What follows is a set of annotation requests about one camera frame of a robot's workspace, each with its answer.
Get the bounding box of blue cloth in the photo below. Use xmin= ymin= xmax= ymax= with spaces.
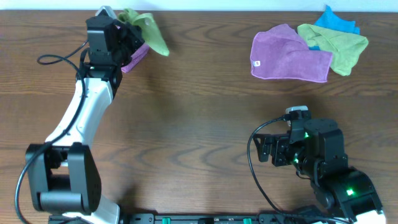
xmin=311 ymin=5 xmax=360 ymax=35

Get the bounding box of right black cable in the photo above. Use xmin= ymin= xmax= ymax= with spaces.
xmin=247 ymin=115 xmax=352 ymax=224

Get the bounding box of folded purple cloth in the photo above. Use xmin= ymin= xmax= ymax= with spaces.
xmin=121 ymin=44 xmax=149 ymax=73

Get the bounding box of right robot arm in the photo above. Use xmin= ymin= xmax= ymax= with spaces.
xmin=248 ymin=106 xmax=387 ymax=223

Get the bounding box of green cloth with label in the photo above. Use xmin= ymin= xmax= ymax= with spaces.
xmin=118 ymin=8 xmax=170 ymax=57

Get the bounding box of large purple cloth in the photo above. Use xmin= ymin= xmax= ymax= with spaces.
xmin=249 ymin=24 xmax=333 ymax=83

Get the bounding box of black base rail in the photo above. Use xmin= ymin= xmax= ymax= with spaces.
xmin=48 ymin=213 xmax=312 ymax=224

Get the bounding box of green cloth in pile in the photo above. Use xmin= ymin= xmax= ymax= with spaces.
xmin=297 ymin=24 xmax=369 ymax=76

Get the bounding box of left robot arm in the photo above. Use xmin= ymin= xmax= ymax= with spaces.
xmin=14 ymin=15 xmax=145 ymax=223

